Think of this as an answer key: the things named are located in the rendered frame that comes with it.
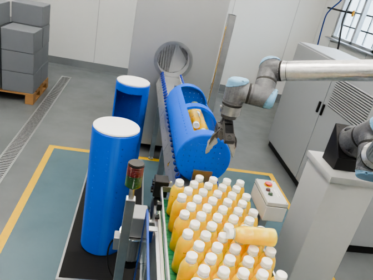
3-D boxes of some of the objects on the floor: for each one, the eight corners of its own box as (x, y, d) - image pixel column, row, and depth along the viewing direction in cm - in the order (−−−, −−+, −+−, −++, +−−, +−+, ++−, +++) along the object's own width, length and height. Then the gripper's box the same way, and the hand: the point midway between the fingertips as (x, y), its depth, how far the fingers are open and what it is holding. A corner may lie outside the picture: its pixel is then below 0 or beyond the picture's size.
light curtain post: (193, 187, 372) (235, 15, 302) (193, 190, 366) (236, 15, 297) (187, 186, 370) (227, 13, 301) (187, 190, 365) (229, 14, 296)
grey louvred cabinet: (299, 149, 524) (336, 48, 466) (387, 256, 331) (469, 108, 273) (263, 143, 515) (296, 40, 456) (333, 250, 322) (406, 96, 263)
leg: (152, 157, 413) (162, 105, 387) (152, 160, 408) (162, 107, 382) (147, 156, 412) (156, 105, 386) (147, 159, 406) (157, 106, 381)
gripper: (245, 113, 170) (234, 151, 178) (207, 107, 167) (198, 146, 175) (250, 120, 162) (238, 160, 170) (211, 114, 159) (201, 155, 167)
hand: (219, 155), depth 170 cm, fingers open, 12 cm apart
